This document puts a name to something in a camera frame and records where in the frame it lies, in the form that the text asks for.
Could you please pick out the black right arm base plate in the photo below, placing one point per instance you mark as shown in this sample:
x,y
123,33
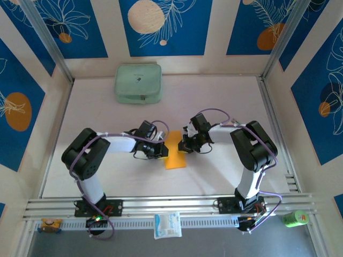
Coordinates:
x,y
226,204

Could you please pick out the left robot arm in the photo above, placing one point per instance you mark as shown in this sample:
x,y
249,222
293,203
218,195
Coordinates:
x,y
120,144

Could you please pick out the mint green zip pouch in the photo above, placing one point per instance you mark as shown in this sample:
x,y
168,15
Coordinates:
x,y
138,80

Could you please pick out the small yellow blue toy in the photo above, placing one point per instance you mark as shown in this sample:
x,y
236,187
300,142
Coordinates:
x,y
49,225

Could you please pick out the aluminium frame post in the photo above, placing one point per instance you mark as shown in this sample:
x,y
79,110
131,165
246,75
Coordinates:
x,y
286,37
46,37

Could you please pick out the green can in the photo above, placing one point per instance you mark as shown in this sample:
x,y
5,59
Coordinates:
x,y
294,219

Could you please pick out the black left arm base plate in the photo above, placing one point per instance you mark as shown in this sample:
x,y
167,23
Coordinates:
x,y
115,207

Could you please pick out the aluminium side rail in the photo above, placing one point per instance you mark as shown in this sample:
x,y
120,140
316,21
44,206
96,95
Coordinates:
x,y
58,131
265,93

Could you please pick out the white wipes packet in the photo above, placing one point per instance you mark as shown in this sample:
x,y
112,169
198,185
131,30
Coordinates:
x,y
167,225

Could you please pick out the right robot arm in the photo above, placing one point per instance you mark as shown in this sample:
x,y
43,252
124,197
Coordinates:
x,y
225,134

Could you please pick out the long aluminium base rail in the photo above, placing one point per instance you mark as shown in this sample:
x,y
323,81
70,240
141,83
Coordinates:
x,y
171,203

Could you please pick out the orange paper sheet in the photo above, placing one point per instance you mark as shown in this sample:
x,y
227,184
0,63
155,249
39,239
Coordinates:
x,y
175,160

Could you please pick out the black controller board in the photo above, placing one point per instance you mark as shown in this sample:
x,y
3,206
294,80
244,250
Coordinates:
x,y
96,222
246,223

